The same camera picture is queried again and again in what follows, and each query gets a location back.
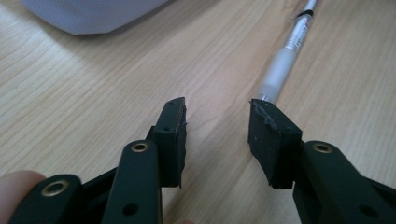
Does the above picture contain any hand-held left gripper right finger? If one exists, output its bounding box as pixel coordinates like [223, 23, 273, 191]
[247, 98, 304, 190]

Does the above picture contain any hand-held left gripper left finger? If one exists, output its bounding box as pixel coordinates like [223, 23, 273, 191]
[146, 96, 188, 189]

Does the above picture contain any silver pen with pink cap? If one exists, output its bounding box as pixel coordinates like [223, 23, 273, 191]
[257, 0, 319, 105]

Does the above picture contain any grey pencil case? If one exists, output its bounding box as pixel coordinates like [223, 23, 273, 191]
[18, 0, 172, 36]

